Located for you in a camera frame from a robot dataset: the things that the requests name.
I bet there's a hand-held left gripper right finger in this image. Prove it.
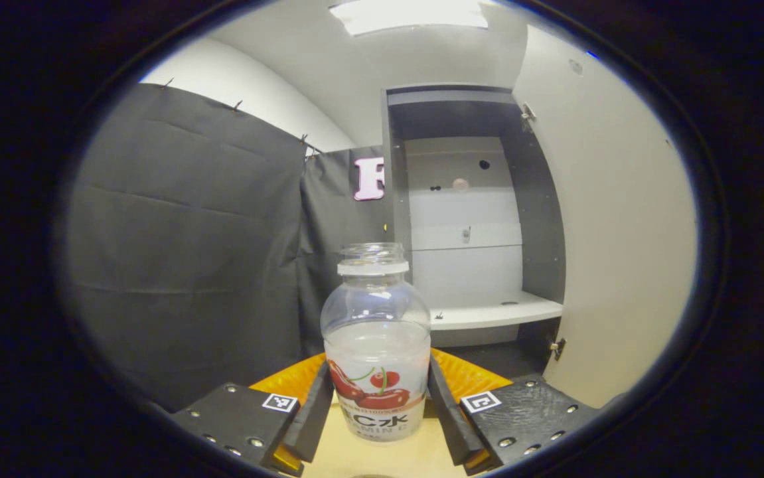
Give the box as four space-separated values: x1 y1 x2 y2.
427 349 601 475

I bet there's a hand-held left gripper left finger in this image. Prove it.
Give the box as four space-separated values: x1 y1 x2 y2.
169 352 336 477

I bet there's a clear bottle with cherry label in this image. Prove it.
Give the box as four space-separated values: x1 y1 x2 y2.
320 242 432 442

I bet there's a dark grey cabinet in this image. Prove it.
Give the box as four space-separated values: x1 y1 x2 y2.
380 83 567 379

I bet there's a grey cabinet door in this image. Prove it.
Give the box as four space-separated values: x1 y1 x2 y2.
511 25 700 409

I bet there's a white cabinet shelf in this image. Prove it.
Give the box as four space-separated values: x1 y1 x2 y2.
429 291 564 331

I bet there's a black backdrop cloth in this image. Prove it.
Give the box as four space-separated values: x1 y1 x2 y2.
63 83 396 412

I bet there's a ceiling light panel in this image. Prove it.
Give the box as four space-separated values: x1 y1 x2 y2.
329 0 490 36

